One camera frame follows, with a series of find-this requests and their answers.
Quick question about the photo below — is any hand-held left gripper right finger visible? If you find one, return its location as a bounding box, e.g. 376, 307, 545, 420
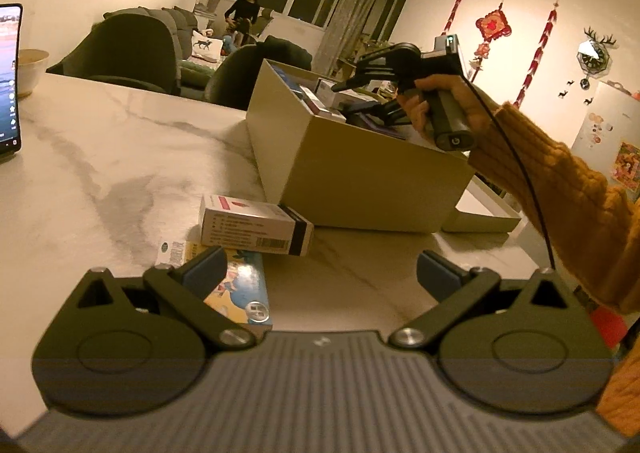
389, 249, 571, 350

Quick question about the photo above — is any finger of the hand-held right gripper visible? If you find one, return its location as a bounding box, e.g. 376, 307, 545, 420
342, 98, 408, 128
331, 46, 401, 94

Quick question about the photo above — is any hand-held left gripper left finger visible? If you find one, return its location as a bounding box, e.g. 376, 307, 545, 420
74, 245, 257, 350

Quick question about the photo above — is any cartoon children medicine box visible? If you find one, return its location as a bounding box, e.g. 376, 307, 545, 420
182, 242, 274, 334

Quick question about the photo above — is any white box red label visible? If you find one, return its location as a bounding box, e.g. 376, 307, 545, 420
198, 193, 316, 259

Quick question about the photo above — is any beige box lid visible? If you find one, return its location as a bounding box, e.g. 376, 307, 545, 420
442, 180, 523, 235

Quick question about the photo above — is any beige cardboard box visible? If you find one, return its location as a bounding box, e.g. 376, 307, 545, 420
244, 58, 477, 235

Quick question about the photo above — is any large blue box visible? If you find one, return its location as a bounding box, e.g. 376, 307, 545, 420
270, 62, 307, 96

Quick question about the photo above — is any person's right forearm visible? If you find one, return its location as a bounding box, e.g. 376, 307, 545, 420
467, 100, 640, 315

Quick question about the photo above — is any person's right hand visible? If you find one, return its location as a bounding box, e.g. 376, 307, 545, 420
397, 74, 501, 154

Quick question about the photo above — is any white green flat packet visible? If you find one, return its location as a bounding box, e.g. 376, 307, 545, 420
154, 239, 188, 270

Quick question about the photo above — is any red couplet strip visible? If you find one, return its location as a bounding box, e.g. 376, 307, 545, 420
441, 0, 467, 36
512, 0, 560, 109

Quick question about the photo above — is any beige curtain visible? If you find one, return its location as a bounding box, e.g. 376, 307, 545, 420
320, 0, 391, 79

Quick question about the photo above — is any black chair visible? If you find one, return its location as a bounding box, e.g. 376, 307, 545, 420
204, 36, 315, 107

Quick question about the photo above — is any deer print cushion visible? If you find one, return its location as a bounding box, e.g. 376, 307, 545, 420
191, 30, 224, 65

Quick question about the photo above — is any red object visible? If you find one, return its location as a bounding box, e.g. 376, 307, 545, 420
590, 308, 626, 349

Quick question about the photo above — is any white fridge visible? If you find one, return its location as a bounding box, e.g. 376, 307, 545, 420
570, 80, 640, 206

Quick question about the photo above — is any grey green sofa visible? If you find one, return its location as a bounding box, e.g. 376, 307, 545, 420
102, 6, 231, 101

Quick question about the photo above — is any person's orange sweater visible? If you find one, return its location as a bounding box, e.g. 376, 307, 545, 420
595, 358, 640, 436

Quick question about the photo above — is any dark green armchair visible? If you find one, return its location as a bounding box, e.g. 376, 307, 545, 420
46, 13, 182, 96

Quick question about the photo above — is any cream bowl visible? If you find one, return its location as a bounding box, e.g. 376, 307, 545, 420
16, 48, 51, 98

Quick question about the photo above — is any smartphone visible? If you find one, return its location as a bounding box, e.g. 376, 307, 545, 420
0, 3, 24, 154

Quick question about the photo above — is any red knot wall ornament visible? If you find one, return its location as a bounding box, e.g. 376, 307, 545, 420
467, 3, 513, 84

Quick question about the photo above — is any black cable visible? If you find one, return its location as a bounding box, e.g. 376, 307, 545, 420
465, 76, 557, 270

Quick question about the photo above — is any antler wall clock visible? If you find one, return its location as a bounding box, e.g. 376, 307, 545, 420
576, 27, 619, 90

